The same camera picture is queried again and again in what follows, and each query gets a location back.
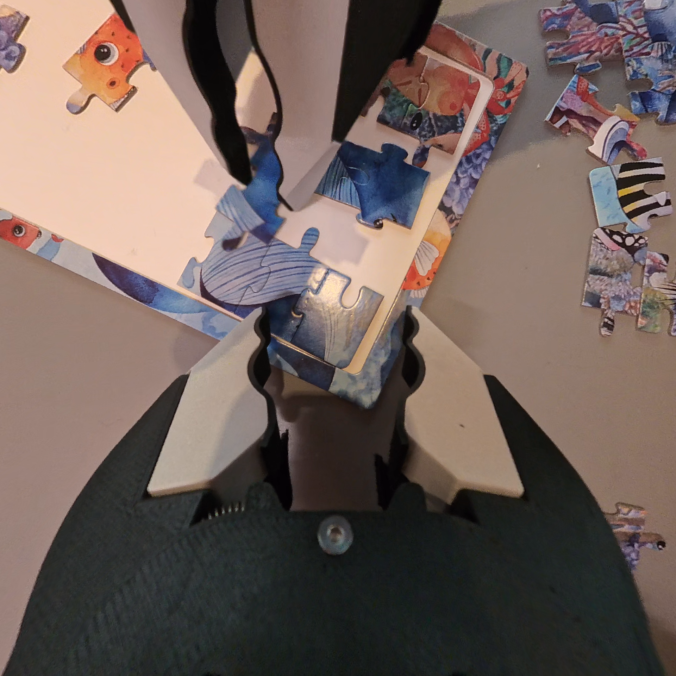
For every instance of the blue white-striped puzzle piece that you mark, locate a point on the blue white-striped puzzle piece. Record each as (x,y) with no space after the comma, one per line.
(259,195)

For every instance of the orange pufferfish puzzle piece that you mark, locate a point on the orange pufferfish puzzle piece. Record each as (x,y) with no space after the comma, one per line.
(111,58)

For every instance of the joined blue whale puzzle pieces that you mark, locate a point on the joined blue whale puzzle pieces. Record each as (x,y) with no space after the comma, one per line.
(248,274)

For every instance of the joined orange crab puzzle pieces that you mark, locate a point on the joined orange crab puzzle pieces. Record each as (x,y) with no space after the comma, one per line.
(438,90)

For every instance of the black white spotted puzzle piece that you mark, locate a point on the black white spotted puzzle piece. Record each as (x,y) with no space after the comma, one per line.
(612,274)

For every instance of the green grey urchin-spine puzzle piece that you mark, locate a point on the green grey urchin-spine puzzle piece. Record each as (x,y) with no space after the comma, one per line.
(660,306)

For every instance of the blue striped coral puzzle piece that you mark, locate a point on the blue striped coral puzzle piece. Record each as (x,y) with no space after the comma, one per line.
(335,182)

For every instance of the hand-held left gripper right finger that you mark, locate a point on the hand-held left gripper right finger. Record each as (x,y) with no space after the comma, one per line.
(459,428)

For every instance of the yellow black striped fish piece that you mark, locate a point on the yellow black striped fish piece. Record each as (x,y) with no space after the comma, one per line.
(628,190)

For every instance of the dark blue whale face piece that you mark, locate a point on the dark blue whale face piece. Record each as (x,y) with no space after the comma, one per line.
(391,185)

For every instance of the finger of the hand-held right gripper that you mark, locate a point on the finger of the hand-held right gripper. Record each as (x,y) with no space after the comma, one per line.
(211,63)
(306,79)

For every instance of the joined coral reef puzzle pieces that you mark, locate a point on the joined coral reef puzzle pieces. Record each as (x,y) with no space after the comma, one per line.
(623,42)

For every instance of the purple orange fish puzzle piece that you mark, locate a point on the purple orange fish puzzle piece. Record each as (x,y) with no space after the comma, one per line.
(631,533)

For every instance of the ocean jigsaw puzzle frame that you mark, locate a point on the ocean jigsaw puzzle frame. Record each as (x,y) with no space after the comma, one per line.
(105,174)

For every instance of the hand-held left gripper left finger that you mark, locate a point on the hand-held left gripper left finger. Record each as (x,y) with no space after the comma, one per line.
(211,428)

